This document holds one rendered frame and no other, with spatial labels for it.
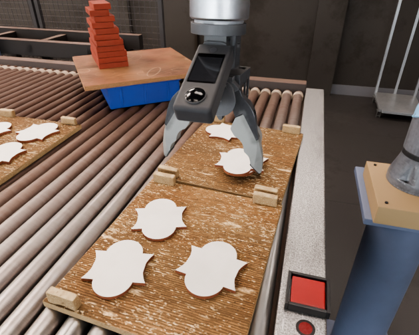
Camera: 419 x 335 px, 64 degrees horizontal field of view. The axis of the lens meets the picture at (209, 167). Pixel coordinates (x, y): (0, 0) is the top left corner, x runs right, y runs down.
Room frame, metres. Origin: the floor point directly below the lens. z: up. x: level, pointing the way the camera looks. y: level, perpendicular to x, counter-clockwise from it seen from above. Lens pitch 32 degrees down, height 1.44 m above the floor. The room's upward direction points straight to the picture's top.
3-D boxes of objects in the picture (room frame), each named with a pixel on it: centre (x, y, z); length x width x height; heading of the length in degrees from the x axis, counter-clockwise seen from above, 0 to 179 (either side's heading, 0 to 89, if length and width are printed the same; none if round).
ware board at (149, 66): (1.54, 0.34, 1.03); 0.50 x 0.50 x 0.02; 24
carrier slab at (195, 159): (0.91, -0.08, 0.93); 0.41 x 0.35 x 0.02; 159
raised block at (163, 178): (0.74, 0.12, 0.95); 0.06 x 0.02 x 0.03; 71
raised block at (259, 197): (0.65, -0.13, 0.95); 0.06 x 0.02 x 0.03; 71
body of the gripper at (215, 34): (0.47, -0.01, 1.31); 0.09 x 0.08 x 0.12; 161
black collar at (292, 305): (0.40, -0.18, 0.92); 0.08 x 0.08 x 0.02; 74
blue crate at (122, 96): (1.48, 0.32, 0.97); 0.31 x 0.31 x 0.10; 24
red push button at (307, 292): (0.40, -0.18, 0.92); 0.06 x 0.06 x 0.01; 74
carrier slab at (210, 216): (0.51, 0.06, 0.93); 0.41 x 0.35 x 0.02; 161
